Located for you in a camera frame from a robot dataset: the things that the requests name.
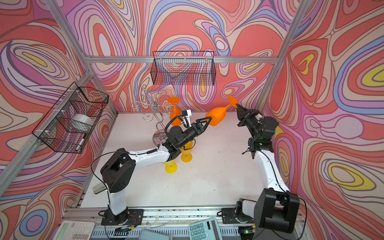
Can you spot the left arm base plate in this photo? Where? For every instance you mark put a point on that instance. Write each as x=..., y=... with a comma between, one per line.
x=133, y=217

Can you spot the chrome wine glass rack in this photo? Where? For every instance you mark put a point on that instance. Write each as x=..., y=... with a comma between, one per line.
x=154, y=111

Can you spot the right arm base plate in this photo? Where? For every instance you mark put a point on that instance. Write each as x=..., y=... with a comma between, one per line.
x=230, y=216

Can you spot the dark yellow wine glass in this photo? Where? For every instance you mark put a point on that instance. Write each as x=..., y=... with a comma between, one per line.
x=186, y=152

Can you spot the grey box at front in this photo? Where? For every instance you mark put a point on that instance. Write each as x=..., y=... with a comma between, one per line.
x=149, y=235

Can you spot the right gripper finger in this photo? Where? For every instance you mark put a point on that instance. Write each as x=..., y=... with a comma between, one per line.
x=242, y=112
x=245, y=121

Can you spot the black wire basket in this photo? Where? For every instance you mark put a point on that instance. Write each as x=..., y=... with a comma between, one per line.
x=58, y=134
x=177, y=68

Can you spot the left black wire basket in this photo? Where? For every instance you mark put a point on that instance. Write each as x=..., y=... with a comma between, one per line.
x=58, y=134

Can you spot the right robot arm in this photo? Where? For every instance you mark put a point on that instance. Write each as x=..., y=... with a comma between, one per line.
x=277, y=207

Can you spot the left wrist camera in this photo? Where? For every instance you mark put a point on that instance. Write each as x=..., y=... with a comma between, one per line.
x=186, y=114

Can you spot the orange wine glass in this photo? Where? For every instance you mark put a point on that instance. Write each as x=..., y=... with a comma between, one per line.
x=175, y=111
x=219, y=113

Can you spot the black marker pen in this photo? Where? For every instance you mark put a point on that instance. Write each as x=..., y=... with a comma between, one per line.
x=79, y=145

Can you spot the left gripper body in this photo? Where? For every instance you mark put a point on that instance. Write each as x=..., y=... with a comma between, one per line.
x=189, y=134

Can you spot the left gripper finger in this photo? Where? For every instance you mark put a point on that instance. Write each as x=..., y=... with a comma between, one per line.
x=204, y=121
x=202, y=128

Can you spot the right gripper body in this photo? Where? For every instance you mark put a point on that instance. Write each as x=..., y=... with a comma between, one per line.
x=252, y=124

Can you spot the light yellow wine glass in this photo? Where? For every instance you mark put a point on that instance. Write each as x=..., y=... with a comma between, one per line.
x=170, y=166

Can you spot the grey black stapler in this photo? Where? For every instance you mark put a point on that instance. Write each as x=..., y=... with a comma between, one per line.
x=99, y=188

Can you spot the teal calculator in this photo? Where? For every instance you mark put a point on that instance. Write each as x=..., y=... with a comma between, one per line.
x=205, y=230

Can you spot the back black wire basket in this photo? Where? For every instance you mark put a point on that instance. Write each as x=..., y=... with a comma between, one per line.
x=177, y=68

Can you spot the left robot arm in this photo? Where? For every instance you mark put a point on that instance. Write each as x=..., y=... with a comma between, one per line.
x=118, y=170

